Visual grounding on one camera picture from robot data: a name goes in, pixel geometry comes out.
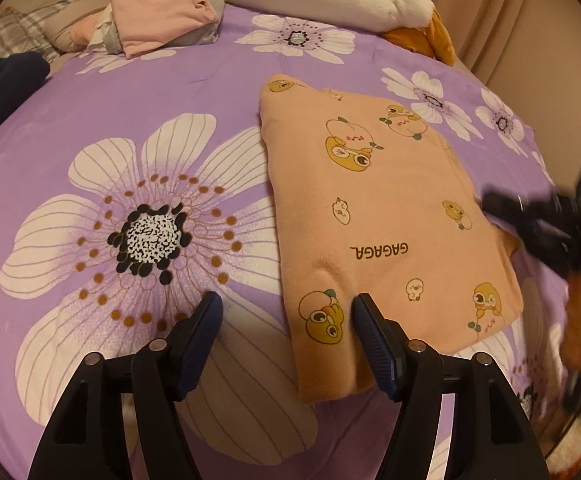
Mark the dark navy garment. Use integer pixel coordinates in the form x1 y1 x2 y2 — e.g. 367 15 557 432
0 52 51 125

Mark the folded pink garment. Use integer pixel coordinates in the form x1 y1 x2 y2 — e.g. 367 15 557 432
68 0 222 60

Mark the plaid grey blanket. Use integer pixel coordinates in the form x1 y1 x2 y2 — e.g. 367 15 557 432
0 0 81 64

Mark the purple floral bed sheet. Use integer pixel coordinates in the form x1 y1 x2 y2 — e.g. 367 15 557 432
0 6 566 479

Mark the orange duck print garment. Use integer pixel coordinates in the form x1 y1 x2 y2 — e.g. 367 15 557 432
260 75 523 403

